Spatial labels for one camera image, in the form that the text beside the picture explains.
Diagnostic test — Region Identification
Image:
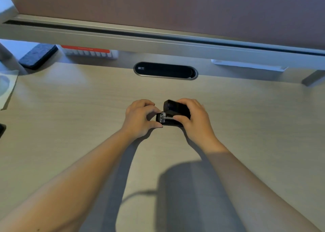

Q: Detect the person's right hand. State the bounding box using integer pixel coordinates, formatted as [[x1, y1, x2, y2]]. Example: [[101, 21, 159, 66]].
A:
[[172, 98, 224, 154]]

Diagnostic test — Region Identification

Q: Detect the white paper sheet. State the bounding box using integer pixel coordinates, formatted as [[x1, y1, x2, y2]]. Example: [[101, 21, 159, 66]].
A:
[[0, 70, 20, 111]]

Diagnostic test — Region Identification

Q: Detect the person's left forearm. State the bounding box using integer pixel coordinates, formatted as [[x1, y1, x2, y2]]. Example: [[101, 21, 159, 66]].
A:
[[0, 128, 143, 232]]

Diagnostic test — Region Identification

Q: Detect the dark grey felt pad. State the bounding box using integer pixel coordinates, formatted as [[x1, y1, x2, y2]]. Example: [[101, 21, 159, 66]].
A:
[[18, 44, 59, 70]]

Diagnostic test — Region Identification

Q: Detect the white flat tray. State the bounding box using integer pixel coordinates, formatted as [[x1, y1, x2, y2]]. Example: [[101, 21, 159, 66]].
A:
[[211, 59, 289, 72]]

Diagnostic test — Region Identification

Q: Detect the white box with red label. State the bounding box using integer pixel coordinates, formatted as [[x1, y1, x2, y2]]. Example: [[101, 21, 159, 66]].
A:
[[60, 45, 119, 60]]

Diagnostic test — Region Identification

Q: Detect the person's left hand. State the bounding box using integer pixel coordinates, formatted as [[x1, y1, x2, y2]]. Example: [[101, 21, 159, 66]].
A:
[[121, 99, 164, 140]]

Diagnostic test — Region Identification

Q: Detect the brown desk partition panel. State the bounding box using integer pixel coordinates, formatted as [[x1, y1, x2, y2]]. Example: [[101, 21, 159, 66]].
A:
[[4, 0, 325, 50]]

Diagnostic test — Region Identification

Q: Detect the black stapler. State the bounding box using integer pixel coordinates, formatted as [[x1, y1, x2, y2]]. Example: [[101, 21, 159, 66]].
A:
[[156, 100, 191, 127]]

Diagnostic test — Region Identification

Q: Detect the black oval cable grommet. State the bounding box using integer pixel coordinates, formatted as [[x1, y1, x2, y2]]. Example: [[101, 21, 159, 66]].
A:
[[133, 61, 199, 81]]

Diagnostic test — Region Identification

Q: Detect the person's right forearm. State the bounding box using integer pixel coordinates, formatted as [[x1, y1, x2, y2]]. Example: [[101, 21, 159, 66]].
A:
[[203, 144, 322, 232]]

